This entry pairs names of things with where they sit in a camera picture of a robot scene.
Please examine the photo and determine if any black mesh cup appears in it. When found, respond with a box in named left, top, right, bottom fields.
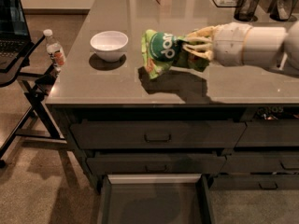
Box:
left=234, top=0, right=260, bottom=21

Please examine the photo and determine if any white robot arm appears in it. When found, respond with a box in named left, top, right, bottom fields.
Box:
left=182, top=21, right=299, bottom=76

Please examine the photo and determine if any top left drawer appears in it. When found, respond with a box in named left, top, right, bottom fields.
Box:
left=70, top=120, right=246, bottom=149

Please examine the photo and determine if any white ceramic bowl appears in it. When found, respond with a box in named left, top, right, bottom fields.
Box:
left=90, top=31, right=128, bottom=63

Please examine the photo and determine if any top right drawer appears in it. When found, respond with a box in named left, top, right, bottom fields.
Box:
left=236, top=119, right=299, bottom=147

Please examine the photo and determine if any green rice chip bag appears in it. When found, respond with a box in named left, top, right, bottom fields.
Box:
left=141, top=29, right=210, bottom=79

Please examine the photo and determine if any open bottom left drawer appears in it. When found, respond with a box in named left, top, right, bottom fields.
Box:
left=97, top=174, right=216, bottom=224

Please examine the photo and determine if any middle left drawer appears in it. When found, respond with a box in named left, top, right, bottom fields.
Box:
left=86, top=153, right=225, bottom=175

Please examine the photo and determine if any bottom right drawer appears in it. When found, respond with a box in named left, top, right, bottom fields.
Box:
left=208, top=175, right=299, bottom=190

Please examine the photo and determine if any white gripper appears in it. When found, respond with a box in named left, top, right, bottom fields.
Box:
left=182, top=22, right=287, bottom=68

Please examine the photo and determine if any black laptop stand table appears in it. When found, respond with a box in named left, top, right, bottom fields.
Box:
left=0, top=32, right=64, bottom=168

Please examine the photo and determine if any snack bag in drawer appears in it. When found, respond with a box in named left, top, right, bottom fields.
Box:
left=255, top=106, right=299, bottom=120

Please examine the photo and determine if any clear plastic water bottle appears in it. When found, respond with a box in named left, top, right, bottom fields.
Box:
left=43, top=29, right=66, bottom=72

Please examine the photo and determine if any middle right drawer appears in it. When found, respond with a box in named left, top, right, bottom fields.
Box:
left=221, top=151, right=299, bottom=174

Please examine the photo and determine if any black laptop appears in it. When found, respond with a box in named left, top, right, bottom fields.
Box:
left=0, top=0, right=33, bottom=73

